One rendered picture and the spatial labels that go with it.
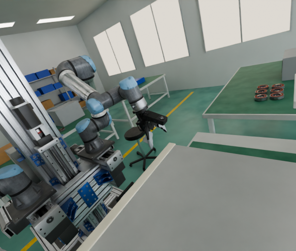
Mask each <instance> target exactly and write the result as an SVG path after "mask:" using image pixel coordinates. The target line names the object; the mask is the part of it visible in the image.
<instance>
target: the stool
mask: <svg viewBox="0 0 296 251"><path fill-rule="evenodd" d="M144 134H145V132H144V131H140V130H139V128H138V127H137V126H136V127H133V128H131V129H129V130H128V131H127V132H126V133H125V134H124V137H125V139H126V140H128V141H133V140H137V143H138V145H139V148H140V150H141V153H142V154H141V153H140V152H139V151H137V154H138V155H140V156H142V158H140V159H138V160H136V161H133V162H131V163H130V165H129V166H130V167H132V164H134V163H137V162H139V161H141V160H143V171H145V170H146V169H145V164H146V159H154V158H156V157H157V156H148V155H149V154H150V153H151V152H152V151H155V150H156V148H154V147H153V149H152V150H150V151H149V152H148V153H147V154H146V155H145V153H144V150H143V148H142V145H141V143H140V140H139V138H141V137H142V136H143V135H144Z"/></svg>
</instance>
